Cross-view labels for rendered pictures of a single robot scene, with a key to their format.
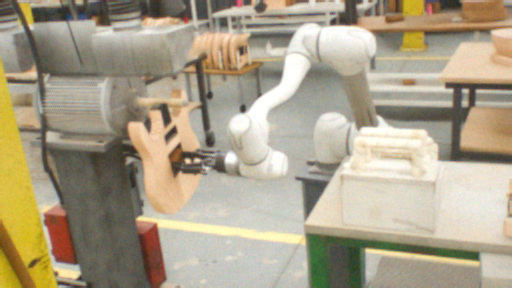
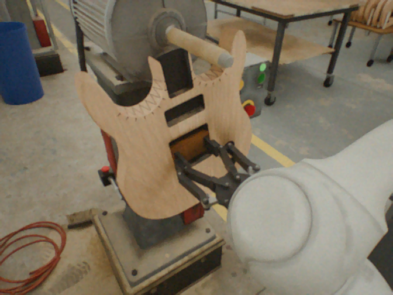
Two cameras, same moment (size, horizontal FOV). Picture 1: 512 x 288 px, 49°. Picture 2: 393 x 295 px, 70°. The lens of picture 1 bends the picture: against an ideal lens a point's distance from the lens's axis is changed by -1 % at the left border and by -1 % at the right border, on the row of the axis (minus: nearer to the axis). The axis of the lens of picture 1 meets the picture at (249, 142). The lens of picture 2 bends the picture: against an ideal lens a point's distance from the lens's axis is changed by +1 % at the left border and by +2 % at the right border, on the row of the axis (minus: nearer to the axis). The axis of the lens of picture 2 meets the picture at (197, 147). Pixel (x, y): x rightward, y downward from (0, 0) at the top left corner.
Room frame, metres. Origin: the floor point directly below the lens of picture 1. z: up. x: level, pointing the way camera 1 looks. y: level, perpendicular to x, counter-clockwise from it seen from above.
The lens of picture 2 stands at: (1.50, -0.01, 1.43)
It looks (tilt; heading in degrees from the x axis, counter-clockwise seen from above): 37 degrees down; 32
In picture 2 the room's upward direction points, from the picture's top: straight up
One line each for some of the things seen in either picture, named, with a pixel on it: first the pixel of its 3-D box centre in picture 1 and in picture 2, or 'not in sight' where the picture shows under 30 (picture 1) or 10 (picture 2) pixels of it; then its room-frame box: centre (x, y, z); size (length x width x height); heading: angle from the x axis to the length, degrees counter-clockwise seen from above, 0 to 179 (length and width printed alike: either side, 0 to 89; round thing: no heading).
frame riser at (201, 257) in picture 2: not in sight; (157, 241); (2.13, 0.65, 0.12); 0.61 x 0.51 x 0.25; 156
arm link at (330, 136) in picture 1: (332, 136); not in sight; (2.48, -0.40, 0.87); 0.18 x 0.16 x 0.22; 61
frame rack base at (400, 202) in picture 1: (391, 193); not in sight; (1.53, -0.41, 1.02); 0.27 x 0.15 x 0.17; 66
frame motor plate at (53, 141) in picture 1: (85, 134); (131, 59); (2.13, 0.65, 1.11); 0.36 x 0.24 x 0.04; 66
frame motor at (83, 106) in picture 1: (92, 101); (135, 16); (2.11, 0.59, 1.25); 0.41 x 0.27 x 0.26; 66
